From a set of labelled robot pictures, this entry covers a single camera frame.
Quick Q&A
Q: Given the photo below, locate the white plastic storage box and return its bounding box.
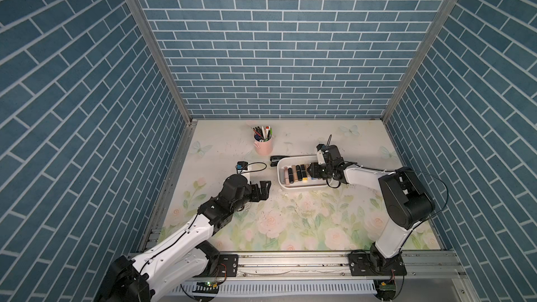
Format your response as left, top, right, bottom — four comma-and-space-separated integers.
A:
276, 155, 328, 192

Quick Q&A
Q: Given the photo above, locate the pink metal pen bucket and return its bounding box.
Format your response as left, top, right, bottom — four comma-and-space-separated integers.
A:
254, 135, 274, 156

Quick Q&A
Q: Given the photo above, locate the beige concealer tube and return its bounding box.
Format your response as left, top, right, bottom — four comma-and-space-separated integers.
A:
292, 165, 299, 183

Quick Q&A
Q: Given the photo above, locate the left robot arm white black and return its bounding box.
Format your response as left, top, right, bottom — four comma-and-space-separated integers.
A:
95, 174, 271, 301

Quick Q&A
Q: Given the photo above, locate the red lip gloss silver cap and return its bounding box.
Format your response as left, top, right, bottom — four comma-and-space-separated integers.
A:
311, 179, 327, 185

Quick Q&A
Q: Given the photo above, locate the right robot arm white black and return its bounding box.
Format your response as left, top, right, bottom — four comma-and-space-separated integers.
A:
308, 144, 435, 276

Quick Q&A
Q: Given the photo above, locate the black stapler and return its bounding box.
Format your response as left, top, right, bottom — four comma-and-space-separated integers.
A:
270, 155, 287, 167

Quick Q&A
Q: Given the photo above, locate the black gold square lipstick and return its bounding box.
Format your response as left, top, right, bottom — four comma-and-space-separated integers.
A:
300, 164, 308, 183

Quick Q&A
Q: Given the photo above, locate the black lipstick gold band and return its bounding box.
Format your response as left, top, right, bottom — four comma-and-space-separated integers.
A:
295, 165, 303, 182

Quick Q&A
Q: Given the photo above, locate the black lipstick silver band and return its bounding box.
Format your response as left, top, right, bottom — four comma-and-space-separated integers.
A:
288, 168, 295, 184

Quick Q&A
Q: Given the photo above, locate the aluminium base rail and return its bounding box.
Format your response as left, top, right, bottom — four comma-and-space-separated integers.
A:
218, 250, 467, 283

